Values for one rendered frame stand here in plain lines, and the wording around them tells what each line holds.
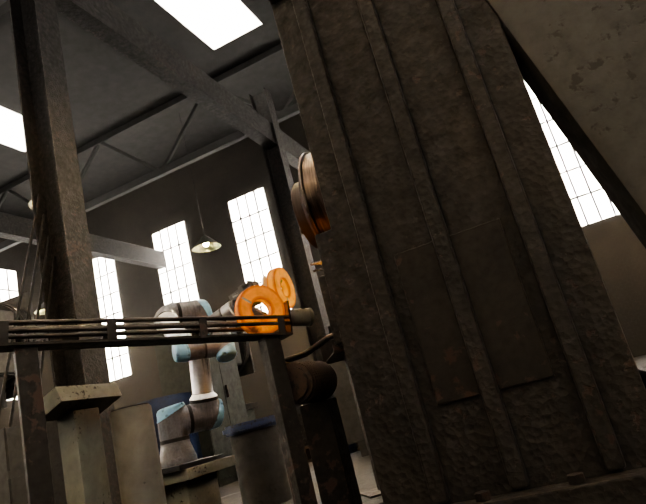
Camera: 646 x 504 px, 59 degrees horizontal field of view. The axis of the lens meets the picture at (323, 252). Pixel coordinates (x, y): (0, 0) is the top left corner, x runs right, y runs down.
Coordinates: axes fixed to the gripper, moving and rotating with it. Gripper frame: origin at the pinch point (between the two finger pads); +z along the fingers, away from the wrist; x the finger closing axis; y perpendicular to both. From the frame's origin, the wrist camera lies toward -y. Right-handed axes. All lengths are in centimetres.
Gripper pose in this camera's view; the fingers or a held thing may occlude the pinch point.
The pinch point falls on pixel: (280, 283)
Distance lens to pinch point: 209.2
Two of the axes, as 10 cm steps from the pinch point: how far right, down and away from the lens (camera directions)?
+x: 3.8, 1.3, 9.1
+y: -4.9, -8.1, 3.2
